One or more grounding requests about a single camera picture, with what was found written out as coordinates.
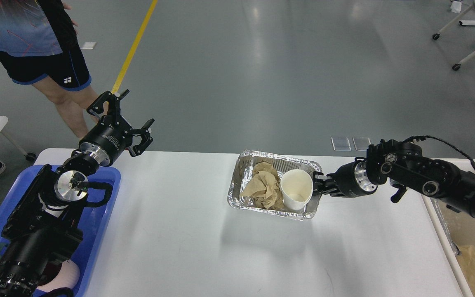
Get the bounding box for beige plastic bin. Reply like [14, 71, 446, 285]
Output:
[421, 158, 475, 297]

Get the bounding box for aluminium foil tray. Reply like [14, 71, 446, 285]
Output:
[227, 150, 322, 221]

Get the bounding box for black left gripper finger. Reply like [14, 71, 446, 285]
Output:
[129, 118, 155, 157]
[87, 90, 130, 127]

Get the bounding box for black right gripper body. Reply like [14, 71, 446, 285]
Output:
[335, 160, 378, 198]

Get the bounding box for person in patterned shirt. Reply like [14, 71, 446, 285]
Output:
[0, 0, 98, 138]

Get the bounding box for blue plastic tray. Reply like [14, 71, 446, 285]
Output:
[0, 165, 121, 297]

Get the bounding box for person left hand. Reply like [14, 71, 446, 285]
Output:
[62, 1, 79, 34]

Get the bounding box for floor plate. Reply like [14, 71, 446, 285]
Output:
[352, 137, 372, 151]
[331, 137, 351, 151]

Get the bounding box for floor plate right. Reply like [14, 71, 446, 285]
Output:
[352, 137, 372, 151]

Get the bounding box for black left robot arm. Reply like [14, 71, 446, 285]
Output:
[0, 90, 155, 297]

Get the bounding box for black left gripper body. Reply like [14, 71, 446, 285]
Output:
[79, 124, 133, 167]

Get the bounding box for pink mug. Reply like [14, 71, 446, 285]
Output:
[37, 260, 80, 292]

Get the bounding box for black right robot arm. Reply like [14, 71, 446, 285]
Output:
[311, 135, 475, 218]

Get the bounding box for floor plate left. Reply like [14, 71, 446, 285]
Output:
[331, 137, 351, 151]

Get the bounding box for white paper cup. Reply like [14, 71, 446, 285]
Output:
[280, 169, 313, 212]

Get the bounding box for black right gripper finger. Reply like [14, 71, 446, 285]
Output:
[313, 173, 337, 184]
[314, 185, 339, 197]

